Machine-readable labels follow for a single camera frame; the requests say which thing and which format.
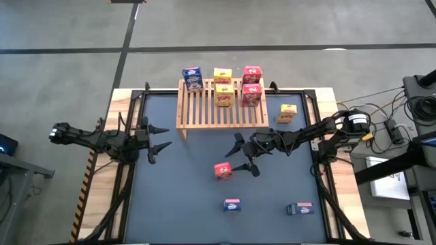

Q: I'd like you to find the black aluminium table frame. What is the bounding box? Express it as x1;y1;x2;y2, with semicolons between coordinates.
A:
69;81;372;245

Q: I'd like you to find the yellow Corn Pops cereal box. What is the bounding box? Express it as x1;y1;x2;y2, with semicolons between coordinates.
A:
213;67;233;85
214;83;236;108
275;103;298;125

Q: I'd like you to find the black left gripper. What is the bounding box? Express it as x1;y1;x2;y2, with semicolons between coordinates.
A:
136;124;173;165

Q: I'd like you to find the wooden slatted shelf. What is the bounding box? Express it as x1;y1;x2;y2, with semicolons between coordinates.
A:
176;78;270;141

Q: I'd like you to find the black power strip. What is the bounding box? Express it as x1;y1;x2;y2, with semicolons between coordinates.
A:
384;118;406;146

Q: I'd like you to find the black coiled cable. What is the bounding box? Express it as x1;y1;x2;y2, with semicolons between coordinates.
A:
407;96;436;125

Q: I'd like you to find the yellow black hazard tape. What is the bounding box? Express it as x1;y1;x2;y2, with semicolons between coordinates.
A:
69;151;96;243

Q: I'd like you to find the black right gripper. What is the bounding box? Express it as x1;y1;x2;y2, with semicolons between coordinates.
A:
224;132;273;178

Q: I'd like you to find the white board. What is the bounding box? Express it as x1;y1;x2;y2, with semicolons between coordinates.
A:
364;156;411;201

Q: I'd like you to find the red Froot Loops cereal box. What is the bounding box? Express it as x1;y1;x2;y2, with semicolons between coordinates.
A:
240;83;263;108
241;65;263;85
213;161;234;180

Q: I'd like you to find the blue Frosted Flakes cereal box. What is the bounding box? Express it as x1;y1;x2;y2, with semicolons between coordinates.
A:
286;202;315;216
223;198;242;212
182;66;204;93

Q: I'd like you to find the black computer tower blue light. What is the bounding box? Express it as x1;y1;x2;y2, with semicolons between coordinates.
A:
0;133;20;157

